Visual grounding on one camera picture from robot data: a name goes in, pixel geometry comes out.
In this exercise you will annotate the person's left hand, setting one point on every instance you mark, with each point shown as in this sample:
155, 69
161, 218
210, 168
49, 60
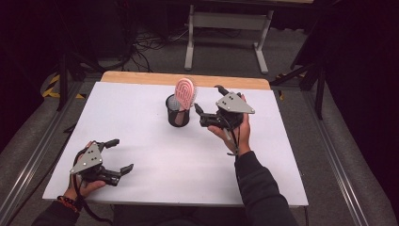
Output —
91, 187

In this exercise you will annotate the black metal stand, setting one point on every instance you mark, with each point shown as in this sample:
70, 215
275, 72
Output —
319, 91
64, 81

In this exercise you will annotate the person's legs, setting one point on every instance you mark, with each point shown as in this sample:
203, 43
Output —
175, 216

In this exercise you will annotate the grey metal desk frame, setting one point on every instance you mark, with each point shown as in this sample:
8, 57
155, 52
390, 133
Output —
230, 21

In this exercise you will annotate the aluminium rail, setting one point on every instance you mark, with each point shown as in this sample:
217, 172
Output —
37, 147
335, 163

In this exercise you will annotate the person's right hand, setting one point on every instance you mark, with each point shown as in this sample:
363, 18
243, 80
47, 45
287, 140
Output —
245, 135

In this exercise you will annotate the white board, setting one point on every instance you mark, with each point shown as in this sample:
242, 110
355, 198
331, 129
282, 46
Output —
175, 169

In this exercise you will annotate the black mesh pen holder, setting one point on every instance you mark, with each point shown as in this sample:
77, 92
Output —
172, 118

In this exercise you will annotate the pink hairbrush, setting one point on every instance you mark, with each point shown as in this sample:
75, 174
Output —
185, 94

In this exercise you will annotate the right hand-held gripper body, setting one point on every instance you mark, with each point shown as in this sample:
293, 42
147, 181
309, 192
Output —
233, 105

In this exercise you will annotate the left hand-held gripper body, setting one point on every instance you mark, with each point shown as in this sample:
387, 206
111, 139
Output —
89, 160

